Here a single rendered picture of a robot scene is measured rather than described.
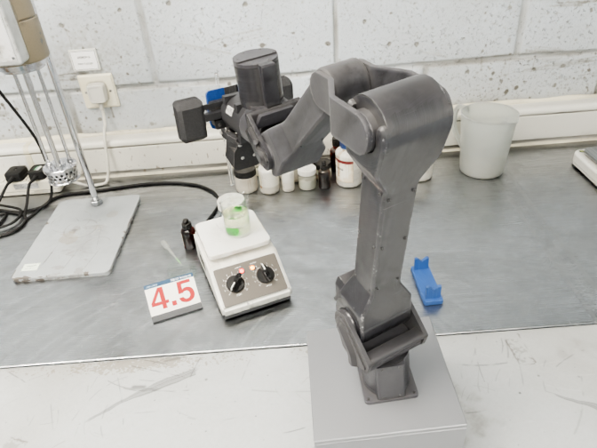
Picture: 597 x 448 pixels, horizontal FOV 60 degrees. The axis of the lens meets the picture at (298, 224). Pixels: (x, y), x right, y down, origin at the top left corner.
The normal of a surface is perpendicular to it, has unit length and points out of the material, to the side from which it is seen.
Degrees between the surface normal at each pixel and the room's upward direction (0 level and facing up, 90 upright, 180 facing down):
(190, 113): 89
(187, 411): 0
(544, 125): 90
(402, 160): 111
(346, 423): 4
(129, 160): 90
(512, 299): 0
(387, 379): 89
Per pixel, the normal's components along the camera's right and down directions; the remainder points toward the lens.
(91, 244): -0.07, -0.82
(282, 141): -0.62, 0.22
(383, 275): 0.48, 0.62
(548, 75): 0.04, 0.56
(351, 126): -0.88, 0.36
